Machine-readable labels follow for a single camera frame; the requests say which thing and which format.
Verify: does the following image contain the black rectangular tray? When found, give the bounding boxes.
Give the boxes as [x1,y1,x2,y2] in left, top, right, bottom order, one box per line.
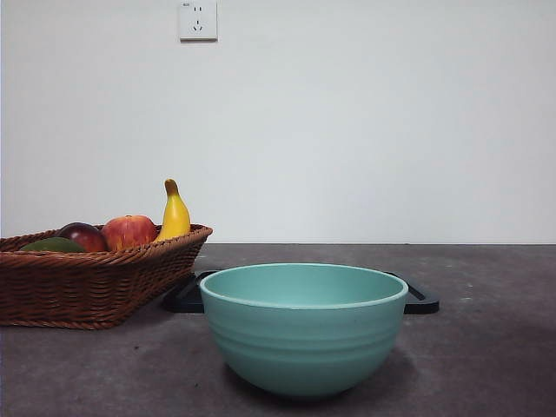
[161,269,440,314]

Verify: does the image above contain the red yellow apple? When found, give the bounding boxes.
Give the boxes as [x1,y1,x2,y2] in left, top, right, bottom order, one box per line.
[101,214,158,252]

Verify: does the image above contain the white wall power socket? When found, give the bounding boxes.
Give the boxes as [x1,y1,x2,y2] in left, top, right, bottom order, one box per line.
[179,0,219,43]

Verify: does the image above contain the teal ceramic bowl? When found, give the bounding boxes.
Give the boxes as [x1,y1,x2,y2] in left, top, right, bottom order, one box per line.
[199,262,410,400]

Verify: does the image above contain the brown woven wicker basket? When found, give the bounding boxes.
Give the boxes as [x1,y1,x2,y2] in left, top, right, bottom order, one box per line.
[0,223,214,330]

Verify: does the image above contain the dark red plum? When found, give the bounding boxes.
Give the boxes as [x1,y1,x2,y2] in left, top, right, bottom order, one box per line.
[56,222,109,253]

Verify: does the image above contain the green avocado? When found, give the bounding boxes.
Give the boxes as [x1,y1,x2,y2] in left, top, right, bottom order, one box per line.
[19,236,87,254]

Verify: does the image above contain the yellow banana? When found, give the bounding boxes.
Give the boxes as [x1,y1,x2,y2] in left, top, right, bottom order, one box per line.
[152,178,192,243]

